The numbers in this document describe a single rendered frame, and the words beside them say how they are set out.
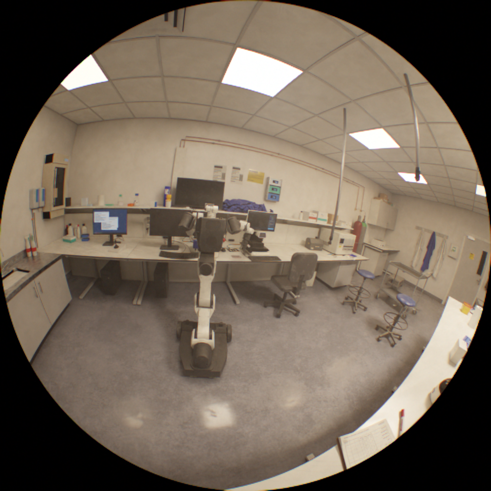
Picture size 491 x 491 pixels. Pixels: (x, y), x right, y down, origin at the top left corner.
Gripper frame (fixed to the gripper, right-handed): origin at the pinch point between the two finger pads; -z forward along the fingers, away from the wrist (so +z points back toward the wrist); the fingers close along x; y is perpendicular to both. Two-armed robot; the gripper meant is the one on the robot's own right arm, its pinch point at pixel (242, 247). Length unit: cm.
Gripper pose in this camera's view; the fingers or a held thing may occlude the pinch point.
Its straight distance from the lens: 220.0
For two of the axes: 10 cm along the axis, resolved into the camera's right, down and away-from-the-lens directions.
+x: -3.2, -2.9, 9.0
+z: 3.2, -9.3, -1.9
